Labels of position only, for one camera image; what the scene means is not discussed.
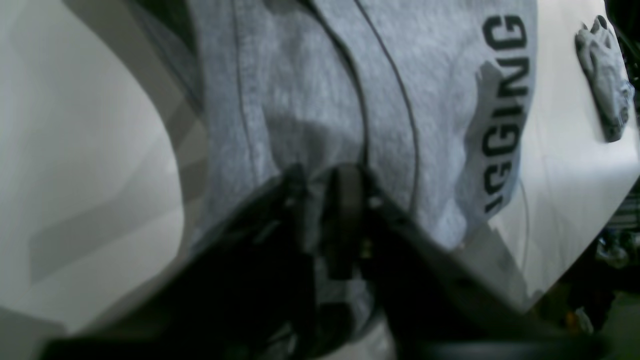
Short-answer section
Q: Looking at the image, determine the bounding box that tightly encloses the crumpled grey garment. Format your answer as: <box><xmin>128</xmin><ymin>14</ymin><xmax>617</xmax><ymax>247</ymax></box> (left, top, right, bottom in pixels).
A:
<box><xmin>574</xmin><ymin>14</ymin><xmax>635</xmax><ymax>142</ymax></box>

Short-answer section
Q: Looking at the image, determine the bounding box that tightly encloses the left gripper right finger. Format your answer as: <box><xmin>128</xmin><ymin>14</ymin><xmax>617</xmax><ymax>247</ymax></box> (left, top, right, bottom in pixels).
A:
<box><xmin>325</xmin><ymin>164</ymin><xmax>609</xmax><ymax>360</ymax></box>

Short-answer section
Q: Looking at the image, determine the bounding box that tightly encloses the grey T-shirt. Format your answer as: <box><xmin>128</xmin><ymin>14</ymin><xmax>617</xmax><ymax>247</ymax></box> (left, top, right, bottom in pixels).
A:
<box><xmin>185</xmin><ymin>0</ymin><xmax>540</xmax><ymax>351</ymax></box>

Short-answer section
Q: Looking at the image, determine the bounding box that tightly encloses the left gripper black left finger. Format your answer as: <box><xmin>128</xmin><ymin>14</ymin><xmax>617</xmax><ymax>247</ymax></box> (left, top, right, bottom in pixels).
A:
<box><xmin>39</xmin><ymin>165</ymin><xmax>316</xmax><ymax>360</ymax></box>

